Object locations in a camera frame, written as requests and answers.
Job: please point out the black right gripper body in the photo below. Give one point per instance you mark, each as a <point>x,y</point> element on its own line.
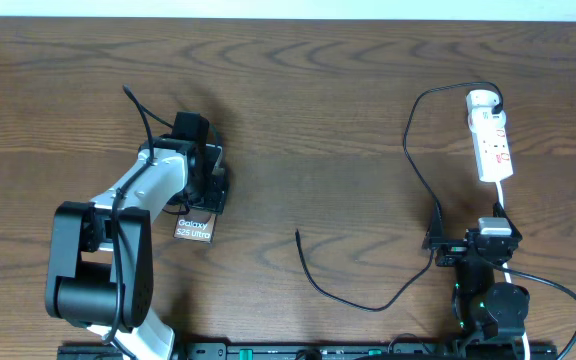
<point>452,253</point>

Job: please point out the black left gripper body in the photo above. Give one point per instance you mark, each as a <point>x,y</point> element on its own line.
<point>213,185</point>

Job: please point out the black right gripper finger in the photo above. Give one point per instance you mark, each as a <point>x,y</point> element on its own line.
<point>508,217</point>
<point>434,236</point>

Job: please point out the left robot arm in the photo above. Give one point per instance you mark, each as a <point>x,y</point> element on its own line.
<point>100,269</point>

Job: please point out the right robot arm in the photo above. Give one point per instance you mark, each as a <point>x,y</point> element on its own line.
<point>489,310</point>

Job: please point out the white USB charger adapter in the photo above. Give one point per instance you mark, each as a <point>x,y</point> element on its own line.
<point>480,105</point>

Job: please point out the white power strip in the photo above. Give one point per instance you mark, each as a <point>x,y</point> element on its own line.
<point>490,143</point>

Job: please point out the black mounting rail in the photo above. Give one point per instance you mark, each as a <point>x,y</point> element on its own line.
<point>398,350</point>

